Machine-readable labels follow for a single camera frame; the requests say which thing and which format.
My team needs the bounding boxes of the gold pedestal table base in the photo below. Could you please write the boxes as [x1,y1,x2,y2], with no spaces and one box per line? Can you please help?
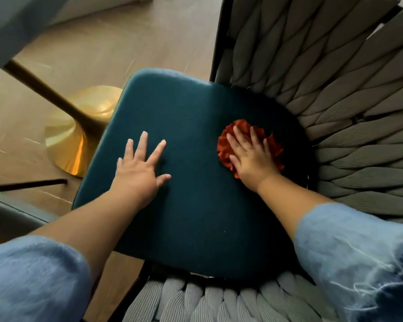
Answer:
[2,59,123,178]

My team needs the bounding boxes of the person's right hand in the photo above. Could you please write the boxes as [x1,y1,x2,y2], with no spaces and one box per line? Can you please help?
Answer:
[226,125,281,193]

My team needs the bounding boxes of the person's left forearm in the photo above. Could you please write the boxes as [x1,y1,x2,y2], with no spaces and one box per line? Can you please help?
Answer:
[0,190,140,322]

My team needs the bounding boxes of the black chair leg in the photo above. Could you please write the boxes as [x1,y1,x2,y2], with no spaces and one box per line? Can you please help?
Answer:
[0,178,68,192]

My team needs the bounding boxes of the grey woven rope chair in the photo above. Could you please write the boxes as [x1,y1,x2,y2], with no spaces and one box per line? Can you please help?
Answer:
[108,0,403,322]

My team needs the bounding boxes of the red cleaning cloth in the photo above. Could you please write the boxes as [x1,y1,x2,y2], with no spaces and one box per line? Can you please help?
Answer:
[217,119,285,179]

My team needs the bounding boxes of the person's left hand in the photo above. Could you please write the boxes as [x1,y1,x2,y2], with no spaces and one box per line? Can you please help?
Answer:
[109,131,172,210]

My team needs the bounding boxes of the grey table top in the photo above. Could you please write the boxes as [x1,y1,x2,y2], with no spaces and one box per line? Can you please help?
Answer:
[0,0,71,79]

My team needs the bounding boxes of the person's right forearm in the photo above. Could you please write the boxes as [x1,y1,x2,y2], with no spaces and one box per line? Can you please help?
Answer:
[256,174,403,322]

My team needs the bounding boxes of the dark teal seat cushion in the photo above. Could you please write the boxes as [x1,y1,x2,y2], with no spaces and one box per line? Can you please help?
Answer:
[72,68,314,281]

